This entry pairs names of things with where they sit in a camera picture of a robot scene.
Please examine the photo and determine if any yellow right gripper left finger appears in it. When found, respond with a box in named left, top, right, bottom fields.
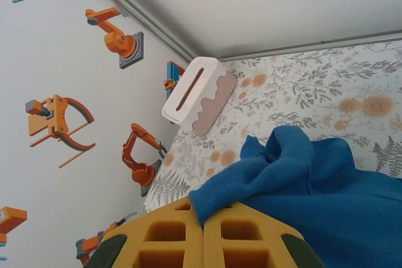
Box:
left=84, top=198, right=205, bottom=268

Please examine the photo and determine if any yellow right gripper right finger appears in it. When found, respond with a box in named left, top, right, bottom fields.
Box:
left=200, top=200, right=326, bottom=268

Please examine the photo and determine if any blue t-shirt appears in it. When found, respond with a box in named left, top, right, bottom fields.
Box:
left=188, top=125, right=402, bottom=268

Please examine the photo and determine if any white tissue box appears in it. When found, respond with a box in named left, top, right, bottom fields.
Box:
left=161, top=56, right=236, bottom=136

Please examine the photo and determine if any floral table mat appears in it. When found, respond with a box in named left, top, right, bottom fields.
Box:
left=141, top=38, right=402, bottom=215

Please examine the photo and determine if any orange robot sticker grey plate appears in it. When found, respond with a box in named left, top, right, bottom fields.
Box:
left=85, top=6, right=145, bottom=70

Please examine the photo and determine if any orange block wall sticker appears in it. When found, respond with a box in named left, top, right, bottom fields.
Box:
left=0, top=206, right=28, bottom=261

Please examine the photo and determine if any orange claw gripper wall sticker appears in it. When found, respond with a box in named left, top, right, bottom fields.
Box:
left=24, top=94, right=96, bottom=169

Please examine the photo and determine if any blue orange machine wall sticker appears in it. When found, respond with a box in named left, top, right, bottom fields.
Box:
left=163, top=60, right=187, bottom=99

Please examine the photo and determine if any aluminium rear rail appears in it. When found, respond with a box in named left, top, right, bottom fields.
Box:
left=218, top=29, right=402, bottom=62

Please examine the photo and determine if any aluminium frame post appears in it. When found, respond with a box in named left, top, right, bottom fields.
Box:
left=73, top=0, right=197, bottom=63

